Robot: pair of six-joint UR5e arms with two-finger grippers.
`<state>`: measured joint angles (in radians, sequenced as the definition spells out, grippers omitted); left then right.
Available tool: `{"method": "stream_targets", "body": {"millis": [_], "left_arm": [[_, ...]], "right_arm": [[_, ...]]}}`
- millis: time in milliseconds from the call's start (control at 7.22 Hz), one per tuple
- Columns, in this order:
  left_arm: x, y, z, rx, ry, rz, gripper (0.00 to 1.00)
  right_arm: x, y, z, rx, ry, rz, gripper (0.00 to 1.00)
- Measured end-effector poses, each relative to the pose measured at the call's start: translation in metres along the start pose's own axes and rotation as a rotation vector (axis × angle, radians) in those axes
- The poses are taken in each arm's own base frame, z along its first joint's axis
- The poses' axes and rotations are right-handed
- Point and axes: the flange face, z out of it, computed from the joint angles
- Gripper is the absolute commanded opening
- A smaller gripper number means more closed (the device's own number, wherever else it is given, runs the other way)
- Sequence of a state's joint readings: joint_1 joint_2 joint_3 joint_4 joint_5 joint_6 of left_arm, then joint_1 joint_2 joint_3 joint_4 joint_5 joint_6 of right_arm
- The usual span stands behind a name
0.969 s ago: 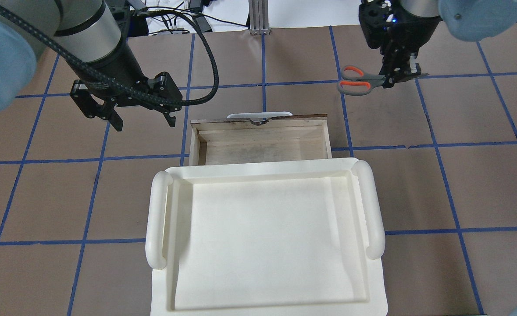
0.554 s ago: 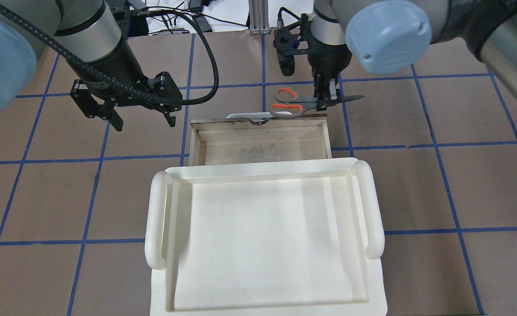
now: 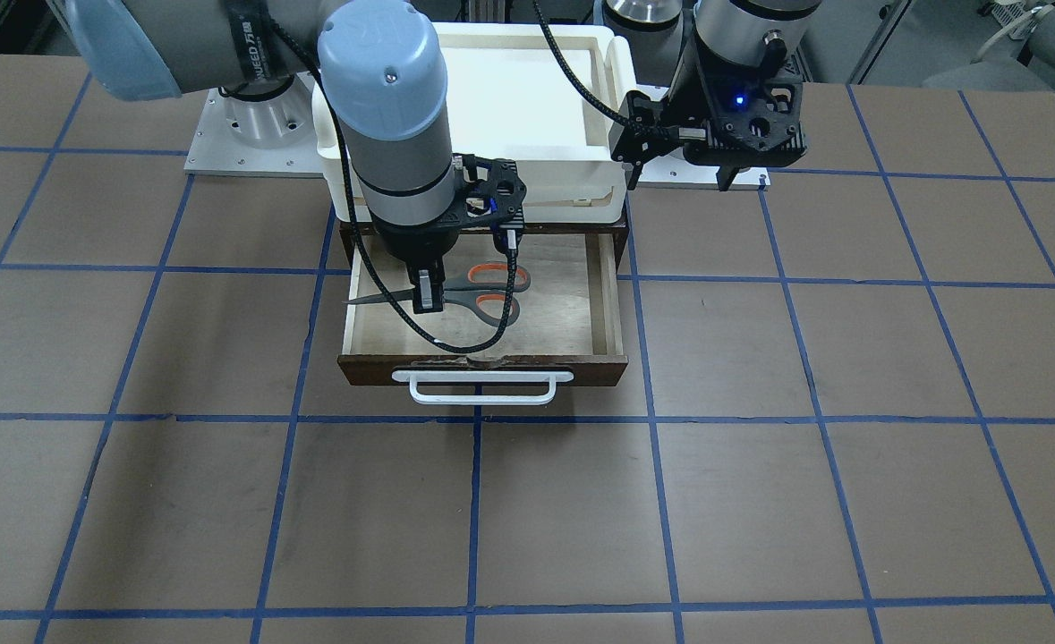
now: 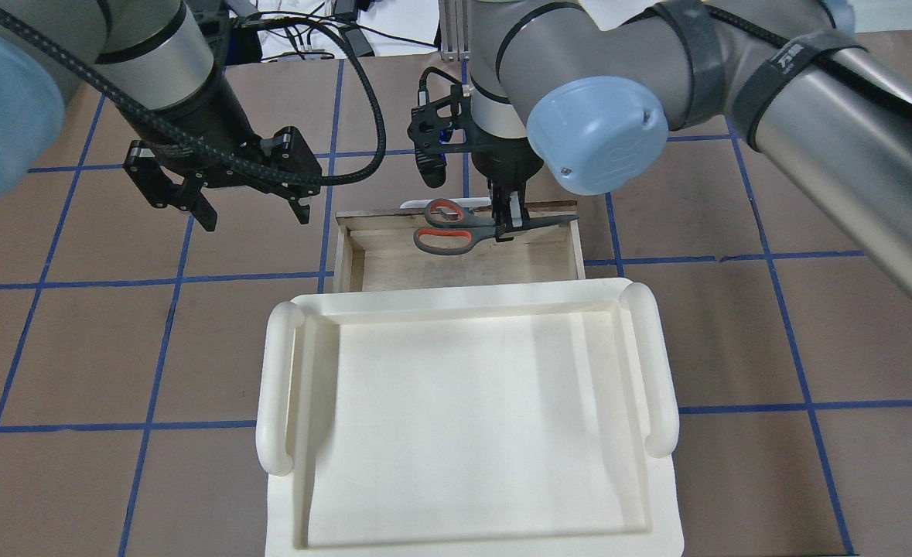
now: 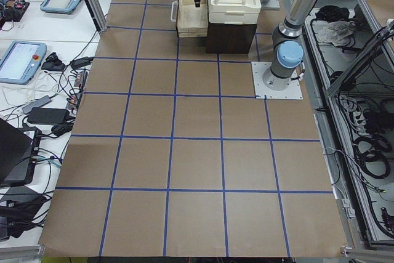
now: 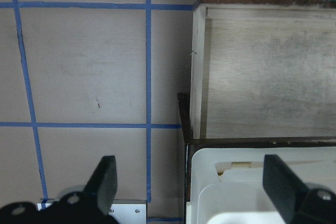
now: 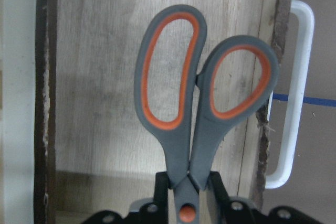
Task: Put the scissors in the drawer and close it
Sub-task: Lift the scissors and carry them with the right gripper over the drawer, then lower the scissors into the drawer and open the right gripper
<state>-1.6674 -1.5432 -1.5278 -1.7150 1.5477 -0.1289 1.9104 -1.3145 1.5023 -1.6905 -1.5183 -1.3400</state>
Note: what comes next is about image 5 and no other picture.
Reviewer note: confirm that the open wooden drawer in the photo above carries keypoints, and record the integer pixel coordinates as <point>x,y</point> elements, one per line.
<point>191,21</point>

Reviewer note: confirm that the dark brown wooden cabinet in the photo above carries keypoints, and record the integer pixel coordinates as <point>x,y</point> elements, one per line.
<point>229,39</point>

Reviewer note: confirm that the upper teach pendant tablet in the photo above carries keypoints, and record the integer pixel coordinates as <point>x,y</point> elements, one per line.
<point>59,6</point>

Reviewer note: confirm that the teach pendant tablet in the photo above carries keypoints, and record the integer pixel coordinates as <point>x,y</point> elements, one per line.
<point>59,6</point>
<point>21,61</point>

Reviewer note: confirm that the crumpled white cloth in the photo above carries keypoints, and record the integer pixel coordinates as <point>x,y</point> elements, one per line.
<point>337,33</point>

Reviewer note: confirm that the lower teach pendant tablet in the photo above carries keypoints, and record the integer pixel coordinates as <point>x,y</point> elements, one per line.
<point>21,61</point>

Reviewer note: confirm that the grey usb hub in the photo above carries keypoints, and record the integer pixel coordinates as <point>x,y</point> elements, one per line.
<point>36,104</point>

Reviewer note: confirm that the black power adapter brick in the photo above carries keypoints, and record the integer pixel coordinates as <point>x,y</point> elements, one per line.
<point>47,116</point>

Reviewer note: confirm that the black laptop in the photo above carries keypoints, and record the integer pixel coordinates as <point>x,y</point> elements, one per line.
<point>19,149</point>

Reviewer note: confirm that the white drawer handle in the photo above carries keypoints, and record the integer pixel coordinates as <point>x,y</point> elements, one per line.
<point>174,11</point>

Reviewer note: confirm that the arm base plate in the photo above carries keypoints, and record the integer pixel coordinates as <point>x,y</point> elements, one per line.
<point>268,86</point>

